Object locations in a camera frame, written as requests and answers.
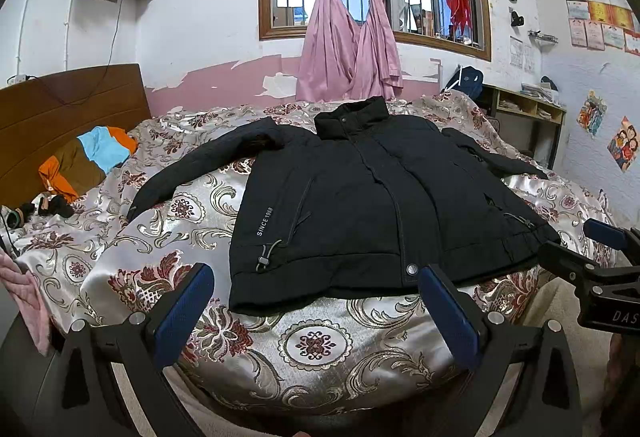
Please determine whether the black padded jacket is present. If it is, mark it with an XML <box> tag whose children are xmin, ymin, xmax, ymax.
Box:
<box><xmin>128</xmin><ymin>97</ymin><xmax>560</xmax><ymax>317</ymax></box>

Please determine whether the red hanging garment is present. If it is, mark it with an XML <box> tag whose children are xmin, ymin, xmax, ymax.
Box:
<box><xmin>446</xmin><ymin>0</ymin><xmax>473</xmax><ymax>32</ymax></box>

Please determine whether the wooden shelf desk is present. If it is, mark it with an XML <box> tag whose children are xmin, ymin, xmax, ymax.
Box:
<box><xmin>476</xmin><ymin>84</ymin><xmax>565</xmax><ymax>170</ymax></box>

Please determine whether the black object on bed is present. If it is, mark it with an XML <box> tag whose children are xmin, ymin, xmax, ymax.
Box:
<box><xmin>16</xmin><ymin>194</ymin><xmax>75</xmax><ymax>220</ymax></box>

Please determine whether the left pink curtain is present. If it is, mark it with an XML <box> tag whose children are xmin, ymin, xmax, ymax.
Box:
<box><xmin>296</xmin><ymin>0</ymin><xmax>359</xmax><ymax>102</ymax></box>

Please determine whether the right pink curtain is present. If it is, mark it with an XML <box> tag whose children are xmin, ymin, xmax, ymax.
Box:
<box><xmin>350</xmin><ymin>0</ymin><xmax>402</xmax><ymax>100</ymax></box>

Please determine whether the cartoon wall sticker upper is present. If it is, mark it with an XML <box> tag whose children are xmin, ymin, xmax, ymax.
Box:
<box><xmin>577</xmin><ymin>90</ymin><xmax>608</xmax><ymax>137</ymax></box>

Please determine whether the wooden headboard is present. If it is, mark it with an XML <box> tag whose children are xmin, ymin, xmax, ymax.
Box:
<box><xmin>1</xmin><ymin>64</ymin><xmax>151</xmax><ymax>208</ymax></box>

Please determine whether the cartoon wall sticker lower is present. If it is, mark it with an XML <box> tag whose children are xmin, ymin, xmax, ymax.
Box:
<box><xmin>608</xmin><ymin>116</ymin><xmax>639</xmax><ymax>172</ymax></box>

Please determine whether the pink curtain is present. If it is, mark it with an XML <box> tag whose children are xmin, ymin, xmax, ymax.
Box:
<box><xmin>350</xmin><ymin>0</ymin><xmax>402</xmax><ymax>100</ymax></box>
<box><xmin>296</xmin><ymin>0</ymin><xmax>359</xmax><ymax>102</ymax></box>

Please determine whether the wall certificates cluster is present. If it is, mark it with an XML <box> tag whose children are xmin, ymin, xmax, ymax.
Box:
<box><xmin>565</xmin><ymin>0</ymin><xmax>639</xmax><ymax>56</ymax></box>

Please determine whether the cartoon wall sticker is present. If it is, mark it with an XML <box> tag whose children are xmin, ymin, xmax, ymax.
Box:
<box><xmin>577</xmin><ymin>90</ymin><xmax>608</xmax><ymax>137</ymax></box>
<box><xmin>608</xmin><ymin>116</ymin><xmax>639</xmax><ymax>172</ymax></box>

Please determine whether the orange blue brown pillow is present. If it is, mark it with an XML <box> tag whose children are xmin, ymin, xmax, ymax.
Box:
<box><xmin>38</xmin><ymin>126</ymin><xmax>138</xmax><ymax>203</ymax></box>

